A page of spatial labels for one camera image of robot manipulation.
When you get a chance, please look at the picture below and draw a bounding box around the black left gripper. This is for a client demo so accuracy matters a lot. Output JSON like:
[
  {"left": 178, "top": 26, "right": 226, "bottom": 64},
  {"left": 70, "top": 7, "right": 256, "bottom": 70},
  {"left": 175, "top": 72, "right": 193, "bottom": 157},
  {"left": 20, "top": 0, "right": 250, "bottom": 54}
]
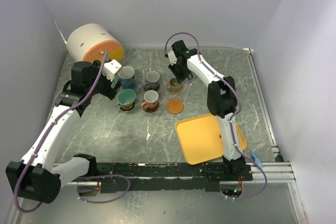
[{"left": 86, "top": 60, "right": 123, "bottom": 100}]

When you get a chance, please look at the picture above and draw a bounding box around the teal cup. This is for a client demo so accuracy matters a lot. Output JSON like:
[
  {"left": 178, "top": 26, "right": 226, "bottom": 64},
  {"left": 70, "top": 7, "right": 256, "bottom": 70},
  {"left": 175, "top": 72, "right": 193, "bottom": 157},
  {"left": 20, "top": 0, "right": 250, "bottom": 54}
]
[{"left": 116, "top": 89, "right": 136, "bottom": 107}]

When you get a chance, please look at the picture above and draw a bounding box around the blue round coaster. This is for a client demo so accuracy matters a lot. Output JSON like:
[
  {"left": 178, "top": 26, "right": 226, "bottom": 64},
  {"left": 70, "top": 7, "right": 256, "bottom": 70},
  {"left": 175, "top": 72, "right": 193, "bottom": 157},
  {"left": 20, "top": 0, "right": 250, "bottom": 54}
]
[{"left": 122, "top": 82, "right": 137, "bottom": 90}]

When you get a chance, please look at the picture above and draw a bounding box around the grey yellow-handled cup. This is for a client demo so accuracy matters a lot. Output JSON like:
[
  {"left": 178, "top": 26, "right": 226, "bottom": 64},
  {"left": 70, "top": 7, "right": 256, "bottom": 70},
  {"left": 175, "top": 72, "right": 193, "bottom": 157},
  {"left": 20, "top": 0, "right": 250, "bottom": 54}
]
[{"left": 168, "top": 77, "right": 179, "bottom": 86}]

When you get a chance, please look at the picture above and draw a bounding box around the large white blue-handled mug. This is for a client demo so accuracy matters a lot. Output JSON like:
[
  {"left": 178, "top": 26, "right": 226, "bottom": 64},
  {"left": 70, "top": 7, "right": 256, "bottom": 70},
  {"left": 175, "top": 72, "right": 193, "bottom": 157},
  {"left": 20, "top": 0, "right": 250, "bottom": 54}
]
[{"left": 118, "top": 66, "right": 136, "bottom": 85}]

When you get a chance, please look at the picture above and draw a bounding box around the tan wooden coaster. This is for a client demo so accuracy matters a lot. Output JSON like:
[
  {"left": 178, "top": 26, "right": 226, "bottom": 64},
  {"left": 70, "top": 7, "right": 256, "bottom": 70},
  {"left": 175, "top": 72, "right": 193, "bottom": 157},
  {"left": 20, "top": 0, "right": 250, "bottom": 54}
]
[{"left": 166, "top": 82, "right": 183, "bottom": 94}]

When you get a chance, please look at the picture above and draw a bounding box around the yellow black-rimmed coaster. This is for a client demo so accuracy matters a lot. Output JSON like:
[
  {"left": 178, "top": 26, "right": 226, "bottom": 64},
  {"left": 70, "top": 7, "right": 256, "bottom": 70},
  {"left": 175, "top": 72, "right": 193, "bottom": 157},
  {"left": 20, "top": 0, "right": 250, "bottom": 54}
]
[{"left": 119, "top": 103, "right": 135, "bottom": 111}]

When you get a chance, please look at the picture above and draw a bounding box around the white grey-handled cup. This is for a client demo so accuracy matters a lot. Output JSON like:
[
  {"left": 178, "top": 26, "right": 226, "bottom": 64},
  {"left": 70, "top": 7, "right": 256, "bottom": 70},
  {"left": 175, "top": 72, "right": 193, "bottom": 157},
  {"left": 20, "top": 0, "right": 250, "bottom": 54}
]
[{"left": 143, "top": 71, "right": 160, "bottom": 88}]

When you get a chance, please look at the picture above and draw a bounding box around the dark brown wooden coaster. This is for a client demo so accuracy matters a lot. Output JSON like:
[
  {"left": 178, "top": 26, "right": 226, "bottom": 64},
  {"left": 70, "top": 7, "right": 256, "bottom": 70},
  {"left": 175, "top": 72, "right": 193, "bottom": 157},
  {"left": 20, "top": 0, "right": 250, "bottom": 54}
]
[{"left": 143, "top": 84, "right": 160, "bottom": 91}]

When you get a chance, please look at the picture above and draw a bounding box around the white pink cup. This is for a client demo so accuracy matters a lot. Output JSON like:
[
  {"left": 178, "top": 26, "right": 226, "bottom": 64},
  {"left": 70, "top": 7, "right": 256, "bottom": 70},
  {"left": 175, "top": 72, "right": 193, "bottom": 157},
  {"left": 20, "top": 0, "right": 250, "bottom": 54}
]
[{"left": 141, "top": 90, "right": 159, "bottom": 110}]

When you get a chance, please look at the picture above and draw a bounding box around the light orange wooden coaster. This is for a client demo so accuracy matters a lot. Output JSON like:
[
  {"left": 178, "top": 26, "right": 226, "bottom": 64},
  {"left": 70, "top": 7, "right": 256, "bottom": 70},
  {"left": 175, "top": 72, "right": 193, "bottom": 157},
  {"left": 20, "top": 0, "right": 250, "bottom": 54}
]
[{"left": 166, "top": 98, "right": 184, "bottom": 114}]

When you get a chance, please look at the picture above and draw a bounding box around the dark walnut wooden coaster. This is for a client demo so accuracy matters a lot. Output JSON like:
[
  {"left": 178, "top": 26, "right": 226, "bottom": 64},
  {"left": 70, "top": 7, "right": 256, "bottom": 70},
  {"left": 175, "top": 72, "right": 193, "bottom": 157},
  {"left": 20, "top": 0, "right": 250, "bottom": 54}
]
[{"left": 142, "top": 103, "right": 160, "bottom": 113}]

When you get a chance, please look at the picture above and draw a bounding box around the yellow plastic tray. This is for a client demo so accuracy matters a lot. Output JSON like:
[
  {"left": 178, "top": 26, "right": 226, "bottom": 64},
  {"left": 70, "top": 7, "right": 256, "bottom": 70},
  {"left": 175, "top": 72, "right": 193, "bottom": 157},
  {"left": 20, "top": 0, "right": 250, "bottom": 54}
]
[{"left": 175, "top": 113, "right": 247, "bottom": 165}]

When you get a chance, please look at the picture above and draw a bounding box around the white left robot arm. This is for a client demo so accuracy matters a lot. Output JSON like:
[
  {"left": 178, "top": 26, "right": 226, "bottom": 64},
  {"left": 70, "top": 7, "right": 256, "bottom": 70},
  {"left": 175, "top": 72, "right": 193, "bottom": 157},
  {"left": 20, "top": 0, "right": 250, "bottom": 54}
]
[{"left": 6, "top": 60, "right": 122, "bottom": 212}]

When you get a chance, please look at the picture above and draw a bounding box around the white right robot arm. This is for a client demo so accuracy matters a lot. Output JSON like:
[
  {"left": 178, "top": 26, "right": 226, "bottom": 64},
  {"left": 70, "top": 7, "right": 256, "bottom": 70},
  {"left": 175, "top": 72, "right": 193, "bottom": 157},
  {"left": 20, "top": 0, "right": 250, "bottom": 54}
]
[{"left": 165, "top": 40, "right": 248, "bottom": 181}]

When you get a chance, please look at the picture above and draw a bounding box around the white cylindrical drawer cabinet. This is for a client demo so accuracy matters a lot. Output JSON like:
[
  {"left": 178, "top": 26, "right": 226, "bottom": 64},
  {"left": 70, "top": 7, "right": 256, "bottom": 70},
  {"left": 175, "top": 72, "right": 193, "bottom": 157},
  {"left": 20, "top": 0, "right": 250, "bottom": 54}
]
[{"left": 66, "top": 23, "right": 124, "bottom": 62}]

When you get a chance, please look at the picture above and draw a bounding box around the blue clip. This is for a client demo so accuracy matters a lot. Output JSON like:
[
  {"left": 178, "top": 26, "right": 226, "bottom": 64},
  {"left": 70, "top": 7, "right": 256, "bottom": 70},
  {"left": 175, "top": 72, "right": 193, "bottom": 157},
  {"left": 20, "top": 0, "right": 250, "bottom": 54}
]
[{"left": 250, "top": 152, "right": 264, "bottom": 169}]

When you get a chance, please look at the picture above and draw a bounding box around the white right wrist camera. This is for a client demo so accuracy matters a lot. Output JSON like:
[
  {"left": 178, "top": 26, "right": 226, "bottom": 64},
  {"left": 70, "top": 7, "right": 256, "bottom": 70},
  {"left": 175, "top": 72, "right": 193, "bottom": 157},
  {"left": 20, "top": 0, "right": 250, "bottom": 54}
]
[{"left": 164, "top": 50, "right": 177, "bottom": 65}]

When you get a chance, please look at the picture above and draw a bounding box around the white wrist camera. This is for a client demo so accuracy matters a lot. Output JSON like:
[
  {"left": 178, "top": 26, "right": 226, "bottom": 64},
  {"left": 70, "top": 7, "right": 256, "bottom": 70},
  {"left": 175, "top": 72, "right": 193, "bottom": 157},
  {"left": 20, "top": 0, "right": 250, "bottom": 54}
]
[
  {"left": 102, "top": 59, "right": 122, "bottom": 81},
  {"left": 164, "top": 50, "right": 177, "bottom": 65}
]

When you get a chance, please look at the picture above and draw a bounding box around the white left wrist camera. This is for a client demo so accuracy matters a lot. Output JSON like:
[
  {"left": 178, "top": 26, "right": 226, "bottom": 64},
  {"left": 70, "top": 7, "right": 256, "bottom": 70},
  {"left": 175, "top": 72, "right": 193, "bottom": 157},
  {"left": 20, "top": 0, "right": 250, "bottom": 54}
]
[{"left": 102, "top": 59, "right": 122, "bottom": 81}]

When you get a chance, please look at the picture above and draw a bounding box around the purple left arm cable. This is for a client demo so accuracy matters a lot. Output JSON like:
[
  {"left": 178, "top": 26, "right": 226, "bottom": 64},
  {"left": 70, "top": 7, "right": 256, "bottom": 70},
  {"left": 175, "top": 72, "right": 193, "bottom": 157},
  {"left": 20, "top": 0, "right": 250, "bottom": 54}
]
[{"left": 13, "top": 52, "right": 131, "bottom": 213}]

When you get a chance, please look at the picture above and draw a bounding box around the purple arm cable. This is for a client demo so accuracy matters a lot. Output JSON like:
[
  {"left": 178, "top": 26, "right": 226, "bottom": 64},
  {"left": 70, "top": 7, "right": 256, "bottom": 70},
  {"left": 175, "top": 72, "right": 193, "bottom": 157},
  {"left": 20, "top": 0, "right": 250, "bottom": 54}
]
[
  {"left": 164, "top": 32, "right": 268, "bottom": 201},
  {"left": 13, "top": 52, "right": 131, "bottom": 213}
]

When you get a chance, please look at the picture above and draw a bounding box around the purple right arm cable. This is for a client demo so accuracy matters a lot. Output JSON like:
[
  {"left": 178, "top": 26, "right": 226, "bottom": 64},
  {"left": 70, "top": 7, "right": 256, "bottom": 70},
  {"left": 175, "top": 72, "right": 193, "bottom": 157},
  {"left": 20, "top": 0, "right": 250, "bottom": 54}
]
[{"left": 164, "top": 32, "right": 268, "bottom": 201}]

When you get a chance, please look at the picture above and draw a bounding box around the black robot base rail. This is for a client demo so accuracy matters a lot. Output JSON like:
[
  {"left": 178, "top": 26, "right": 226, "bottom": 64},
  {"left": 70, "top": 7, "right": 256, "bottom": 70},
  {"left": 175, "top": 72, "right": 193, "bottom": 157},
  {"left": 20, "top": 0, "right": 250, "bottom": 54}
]
[{"left": 97, "top": 162, "right": 253, "bottom": 193}]

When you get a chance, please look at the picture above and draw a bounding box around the aluminium frame rail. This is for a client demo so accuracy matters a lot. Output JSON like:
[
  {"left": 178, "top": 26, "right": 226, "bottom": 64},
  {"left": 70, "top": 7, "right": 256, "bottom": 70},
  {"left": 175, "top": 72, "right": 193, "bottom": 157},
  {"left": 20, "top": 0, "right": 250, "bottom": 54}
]
[{"left": 19, "top": 162, "right": 297, "bottom": 185}]

